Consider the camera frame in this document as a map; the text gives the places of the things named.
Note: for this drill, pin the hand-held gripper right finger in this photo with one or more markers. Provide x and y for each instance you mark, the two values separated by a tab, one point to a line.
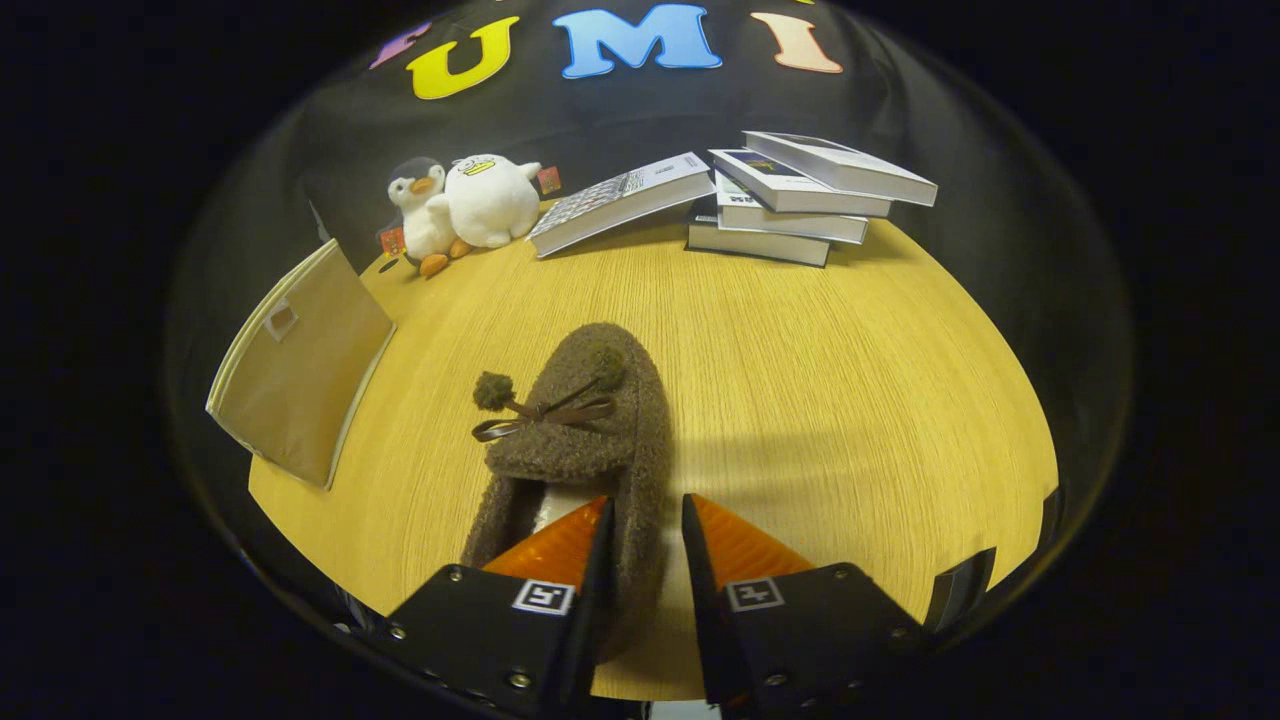
800	630

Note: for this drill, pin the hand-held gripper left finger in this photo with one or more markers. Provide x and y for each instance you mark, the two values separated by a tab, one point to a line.
500	630

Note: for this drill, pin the brown fuzzy shoe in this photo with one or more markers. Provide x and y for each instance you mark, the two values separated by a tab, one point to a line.
600	440

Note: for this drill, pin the beige fabric storage box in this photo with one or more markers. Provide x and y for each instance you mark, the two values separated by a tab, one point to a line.
300	370

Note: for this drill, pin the dark cover book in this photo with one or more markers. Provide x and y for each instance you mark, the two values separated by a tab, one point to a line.
760	245

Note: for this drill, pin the white paperback book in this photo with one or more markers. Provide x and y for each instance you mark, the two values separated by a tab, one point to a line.
790	222

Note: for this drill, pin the grey penguin plush toy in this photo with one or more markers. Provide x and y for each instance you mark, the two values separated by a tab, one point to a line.
425	220

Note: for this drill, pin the white duck plush toy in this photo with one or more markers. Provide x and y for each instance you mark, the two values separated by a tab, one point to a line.
490	205

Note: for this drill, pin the patterned cover white book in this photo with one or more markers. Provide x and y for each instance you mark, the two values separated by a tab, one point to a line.
620	200

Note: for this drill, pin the black backdrop cloth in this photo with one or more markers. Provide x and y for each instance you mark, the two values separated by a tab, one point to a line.
950	200

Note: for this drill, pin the white book dark picture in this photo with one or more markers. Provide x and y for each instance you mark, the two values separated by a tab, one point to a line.
850	165

